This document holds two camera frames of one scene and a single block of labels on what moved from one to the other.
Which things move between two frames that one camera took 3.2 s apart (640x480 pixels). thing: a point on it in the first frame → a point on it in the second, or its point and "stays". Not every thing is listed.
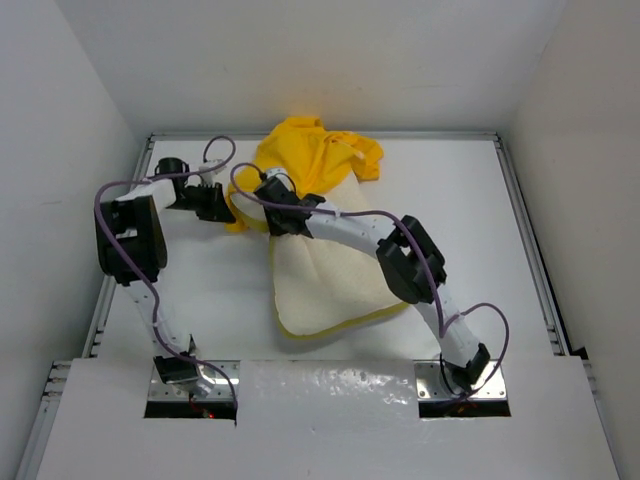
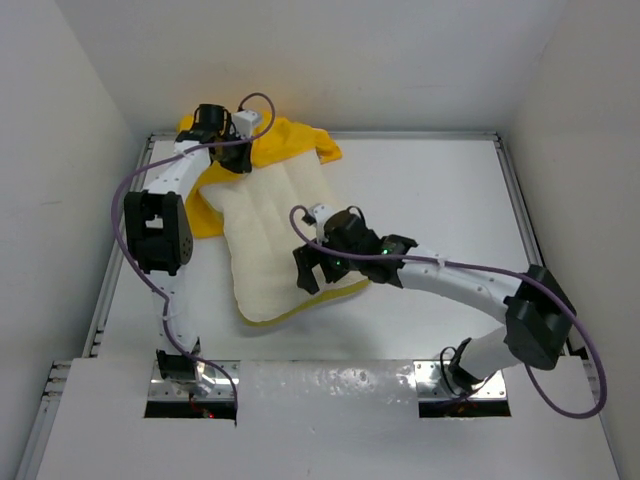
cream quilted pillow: (322, 284) → (256, 206)
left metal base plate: (221, 389) stays
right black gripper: (276, 228) → (306, 261)
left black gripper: (217, 209) → (244, 164)
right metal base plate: (430, 386) stays
